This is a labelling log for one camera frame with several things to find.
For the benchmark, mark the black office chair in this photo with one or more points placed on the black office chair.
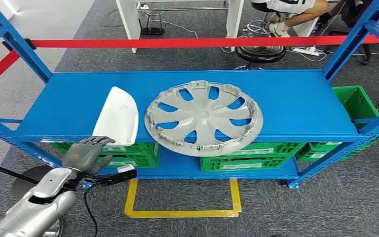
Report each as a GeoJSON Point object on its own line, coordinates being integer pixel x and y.
{"type": "Point", "coordinates": [353, 13]}

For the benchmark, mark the white desk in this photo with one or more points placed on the white desk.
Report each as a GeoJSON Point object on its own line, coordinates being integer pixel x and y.
{"type": "Point", "coordinates": [129, 23]}

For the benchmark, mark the black pole with disc base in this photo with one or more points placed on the black pole with disc base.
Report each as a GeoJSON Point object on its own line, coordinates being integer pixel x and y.
{"type": "Point", "coordinates": [24, 183]}

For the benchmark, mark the white plastic mirror cover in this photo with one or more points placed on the white plastic mirror cover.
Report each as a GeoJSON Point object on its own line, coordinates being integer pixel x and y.
{"type": "Point", "coordinates": [117, 117]}

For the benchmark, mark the grey wheel hubcap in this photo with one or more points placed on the grey wheel hubcap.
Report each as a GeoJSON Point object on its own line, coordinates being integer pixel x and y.
{"type": "Point", "coordinates": [206, 116]}

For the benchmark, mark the seated person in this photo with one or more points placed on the seated person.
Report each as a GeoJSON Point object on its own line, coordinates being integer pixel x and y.
{"type": "Point", "coordinates": [304, 14]}

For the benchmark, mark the green plastic crate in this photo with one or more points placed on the green plastic crate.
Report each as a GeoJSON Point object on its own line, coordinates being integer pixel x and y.
{"type": "Point", "coordinates": [313, 155]}
{"type": "Point", "coordinates": [137, 149]}
{"type": "Point", "coordinates": [356, 101]}
{"type": "Point", "coordinates": [140, 162]}
{"type": "Point", "coordinates": [241, 165]}
{"type": "Point", "coordinates": [274, 149]}

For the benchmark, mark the black round stool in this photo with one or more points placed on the black round stool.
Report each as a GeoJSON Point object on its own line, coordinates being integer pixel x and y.
{"type": "Point", "coordinates": [261, 54]}
{"type": "Point", "coordinates": [259, 6]}

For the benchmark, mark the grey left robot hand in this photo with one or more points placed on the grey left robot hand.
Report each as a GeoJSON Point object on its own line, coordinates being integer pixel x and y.
{"type": "Point", "coordinates": [85, 157]}

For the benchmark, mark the white power strip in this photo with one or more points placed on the white power strip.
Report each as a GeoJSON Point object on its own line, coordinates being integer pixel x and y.
{"type": "Point", "coordinates": [305, 51]}

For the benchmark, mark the blue metal shelf rack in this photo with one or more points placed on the blue metal shelf rack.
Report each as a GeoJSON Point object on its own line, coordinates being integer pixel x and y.
{"type": "Point", "coordinates": [291, 104]}

